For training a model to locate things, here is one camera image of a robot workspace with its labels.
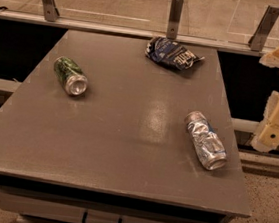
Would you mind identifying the crushed silver redbull can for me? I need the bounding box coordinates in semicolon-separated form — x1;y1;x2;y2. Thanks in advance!
185;111;228;171

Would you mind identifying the green soda can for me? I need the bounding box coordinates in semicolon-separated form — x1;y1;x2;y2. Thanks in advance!
54;56;88;96

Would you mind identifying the crumpled blue chip bag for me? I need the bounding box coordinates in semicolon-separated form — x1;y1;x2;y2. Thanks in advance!
145;36;205;71

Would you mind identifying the right metal rail bracket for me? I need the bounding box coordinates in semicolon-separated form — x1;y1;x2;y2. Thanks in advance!
248;6;279;52

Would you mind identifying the middle metal rail bracket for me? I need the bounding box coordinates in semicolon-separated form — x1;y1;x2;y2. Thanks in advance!
166;0;184;40

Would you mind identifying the grey drawer with black handle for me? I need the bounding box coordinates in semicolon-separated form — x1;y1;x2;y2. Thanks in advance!
0;183;232;223

